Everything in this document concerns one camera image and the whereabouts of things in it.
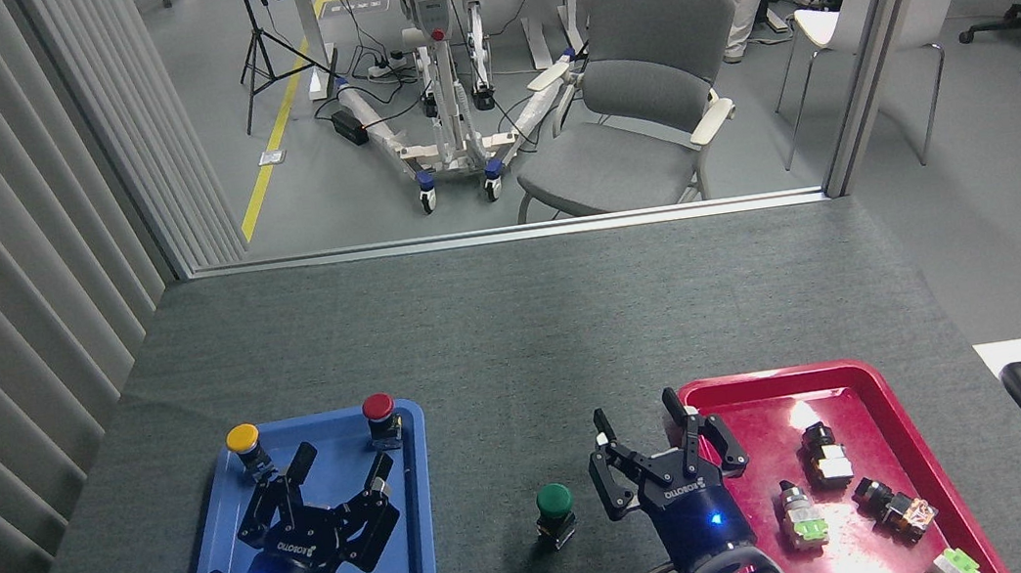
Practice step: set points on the silver floor plate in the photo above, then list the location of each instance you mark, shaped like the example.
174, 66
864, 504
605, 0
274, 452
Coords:
272, 157

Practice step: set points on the silver table edge rail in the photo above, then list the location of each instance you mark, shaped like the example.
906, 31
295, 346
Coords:
504, 235

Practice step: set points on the blue plastic tray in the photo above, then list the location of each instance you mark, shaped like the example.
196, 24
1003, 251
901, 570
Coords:
208, 533

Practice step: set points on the white chair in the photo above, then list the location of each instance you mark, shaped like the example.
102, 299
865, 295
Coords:
840, 16

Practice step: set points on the yellow push button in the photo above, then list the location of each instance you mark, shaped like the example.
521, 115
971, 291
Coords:
242, 437

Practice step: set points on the green white switch block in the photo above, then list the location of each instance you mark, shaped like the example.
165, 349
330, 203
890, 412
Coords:
957, 566

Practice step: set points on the red plastic tray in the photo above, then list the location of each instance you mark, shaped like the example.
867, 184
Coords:
873, 416

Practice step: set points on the black orange switch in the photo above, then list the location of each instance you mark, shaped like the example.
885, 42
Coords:
900, 511

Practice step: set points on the black tripod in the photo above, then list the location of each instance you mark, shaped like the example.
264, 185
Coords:
263, 53

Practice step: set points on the silver post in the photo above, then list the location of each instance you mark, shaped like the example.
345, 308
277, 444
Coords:
881, 31

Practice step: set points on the white power strip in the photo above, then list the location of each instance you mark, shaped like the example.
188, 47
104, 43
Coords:
383, 69

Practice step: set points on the grey armchair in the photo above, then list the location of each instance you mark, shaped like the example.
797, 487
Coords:
641, 82

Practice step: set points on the black power adapter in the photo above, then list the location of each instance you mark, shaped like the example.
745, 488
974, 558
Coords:
349, 127

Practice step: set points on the silver green switch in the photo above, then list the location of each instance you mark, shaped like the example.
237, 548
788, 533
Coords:
802, 516

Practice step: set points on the green push button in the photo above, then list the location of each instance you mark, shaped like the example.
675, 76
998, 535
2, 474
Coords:
554, 500

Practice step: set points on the red push button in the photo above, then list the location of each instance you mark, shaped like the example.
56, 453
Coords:
377, 406

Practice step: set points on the white stand on wheels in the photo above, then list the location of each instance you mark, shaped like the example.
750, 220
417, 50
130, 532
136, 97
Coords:
442, 69

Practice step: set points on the black white switch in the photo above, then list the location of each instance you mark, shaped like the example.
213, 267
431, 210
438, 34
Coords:
826, 457

